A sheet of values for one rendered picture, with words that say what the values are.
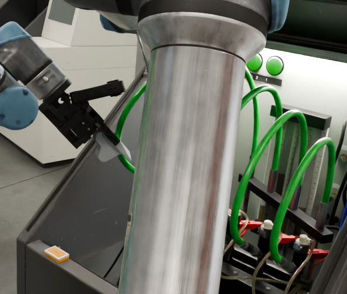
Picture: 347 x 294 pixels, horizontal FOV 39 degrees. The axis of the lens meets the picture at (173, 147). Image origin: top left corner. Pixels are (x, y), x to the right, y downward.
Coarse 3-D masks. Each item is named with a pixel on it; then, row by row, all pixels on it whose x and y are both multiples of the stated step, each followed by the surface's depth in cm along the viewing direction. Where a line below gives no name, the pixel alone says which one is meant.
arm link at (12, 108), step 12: (0, 72) 80; (0, 84) 80; (12, 84) 82; (0, 96) 80; (12, 96) 80; (24, 96) 81; (0, 108) 79; (12, 108) 80; (24, 108) 82; (36, 108) 83; (0, 120) 80; (12, 120) 81; (24, 120) 82
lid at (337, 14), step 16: (304, 0) 103; (320, 0) 100; (336, 0) 98; (288, 16) 113; (304, 16) 110; (320, 16) 107; (336, 16) 104; (288, 32) 122; (304, 32) 118; (320, 32) 114; (336, 32) 111
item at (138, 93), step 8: (248, 72) 114; (248, 80) 115; (144, 88) 102; (136, 96) 102; (256, 96) 117; (128, 104) 102; (256, 104) 118; (128, 112) 102; (256, 112) 119; (120, 120) 102; (256, 120) 120; (120, 128) 103; (256, 128) 121; (120, 136) 103; (256, 136) 122; (256, 144) 123; (120, 160) 106; (128, 168) 107
